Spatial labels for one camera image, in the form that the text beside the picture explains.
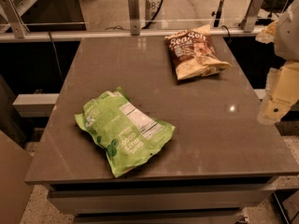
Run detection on right metal bracket post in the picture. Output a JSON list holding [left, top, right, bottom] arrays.
[[240, 0, 263, 33]]

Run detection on black cable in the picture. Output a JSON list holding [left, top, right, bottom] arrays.
[[106, 0, 165, 31]]

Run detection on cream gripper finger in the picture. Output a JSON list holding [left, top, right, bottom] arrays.
[[255, 21, 278, 44], [257, 97, 291, 125]]

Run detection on green chip bag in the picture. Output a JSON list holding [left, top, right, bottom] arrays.
[[75, 87, 175, 177]]

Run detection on left metal bracket post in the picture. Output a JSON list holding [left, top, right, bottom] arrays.
[[0, 0, 29, 38]]

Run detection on grey side beam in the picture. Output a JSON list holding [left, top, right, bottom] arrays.
[[13, 93, 59, 118]]

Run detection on middle metal bracket post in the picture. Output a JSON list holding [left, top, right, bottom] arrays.
[[128, 0, 141, 35]]

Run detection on metal bracket post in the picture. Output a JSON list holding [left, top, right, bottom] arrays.
[[0, 0, 29, 38], [240, 0, 263, 33], [128, 0, 141, 35]]

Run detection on horizontal metal rail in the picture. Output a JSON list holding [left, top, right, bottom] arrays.
[[0, 26, 263, 43]]

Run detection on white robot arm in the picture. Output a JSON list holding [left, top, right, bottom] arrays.
[[255, 0, 299, 125]]

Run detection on white cylinder with numbers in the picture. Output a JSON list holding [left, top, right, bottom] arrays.
[[145, 0, 163, 22]]

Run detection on brown sea salt chip bag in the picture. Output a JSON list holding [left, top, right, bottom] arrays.
[[164, 24, 232, 80]]

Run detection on grey table drawer base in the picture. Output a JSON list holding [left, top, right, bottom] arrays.
[[48, 180, 275, 224]]

